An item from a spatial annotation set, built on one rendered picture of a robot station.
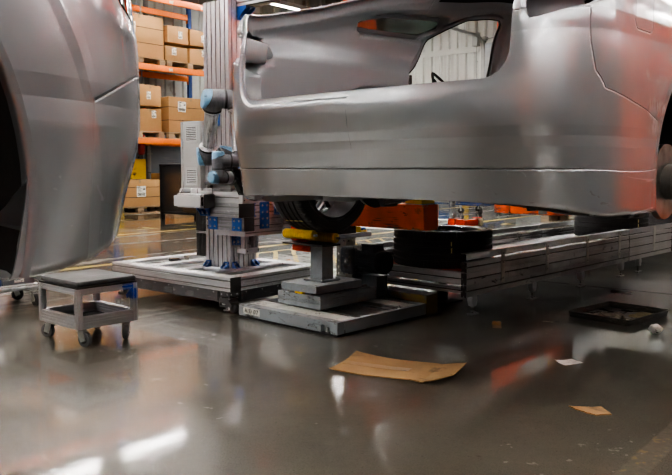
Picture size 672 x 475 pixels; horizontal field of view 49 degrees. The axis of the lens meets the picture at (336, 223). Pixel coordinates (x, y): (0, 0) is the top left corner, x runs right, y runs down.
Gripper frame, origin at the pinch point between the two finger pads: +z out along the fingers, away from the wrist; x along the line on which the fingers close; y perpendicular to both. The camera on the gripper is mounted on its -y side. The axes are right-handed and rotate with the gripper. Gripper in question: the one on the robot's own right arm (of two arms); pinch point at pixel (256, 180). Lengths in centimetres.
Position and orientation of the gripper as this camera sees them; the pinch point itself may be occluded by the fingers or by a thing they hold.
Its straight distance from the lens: 468.6
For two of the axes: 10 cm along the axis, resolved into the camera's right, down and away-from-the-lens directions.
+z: 6.9, -0.5, 7.2
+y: 0.0, -10.0, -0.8
